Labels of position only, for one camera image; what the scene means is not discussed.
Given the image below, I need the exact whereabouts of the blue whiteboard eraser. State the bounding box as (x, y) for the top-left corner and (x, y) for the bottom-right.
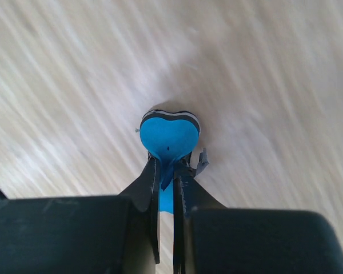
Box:
(139, 110), (201, 214)

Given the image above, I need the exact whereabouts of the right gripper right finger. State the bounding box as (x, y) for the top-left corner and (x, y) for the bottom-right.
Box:
(173, 156), (343, 273)

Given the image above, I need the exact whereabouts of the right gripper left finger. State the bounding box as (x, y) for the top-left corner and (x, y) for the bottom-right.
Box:
(0, 157), (160, 273)

